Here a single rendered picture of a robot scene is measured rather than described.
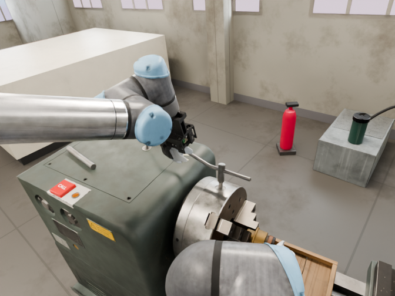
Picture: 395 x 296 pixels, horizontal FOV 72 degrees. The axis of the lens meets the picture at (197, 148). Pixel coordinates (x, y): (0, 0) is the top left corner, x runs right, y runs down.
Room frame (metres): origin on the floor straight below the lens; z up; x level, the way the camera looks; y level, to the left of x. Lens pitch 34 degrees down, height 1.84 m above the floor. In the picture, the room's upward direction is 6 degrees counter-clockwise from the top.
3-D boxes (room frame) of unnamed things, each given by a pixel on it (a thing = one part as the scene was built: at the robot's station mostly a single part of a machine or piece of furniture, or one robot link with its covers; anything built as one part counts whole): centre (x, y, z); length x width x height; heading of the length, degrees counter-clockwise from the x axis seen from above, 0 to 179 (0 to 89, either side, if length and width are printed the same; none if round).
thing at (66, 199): (0.69, 0.44, 1.23); 0.13 x 0.08 x 0.06; 56
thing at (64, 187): (0.70, 0.46, 1.26); 0.06 x 0.06 x 0.02; 56
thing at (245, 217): (0.67, -0.15, 1.08); 0.12 x 0.11 x 0.05; 146
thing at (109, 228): (0.84, 0.31, 1.06); 0.59 x 0.48 x 0.39; 56
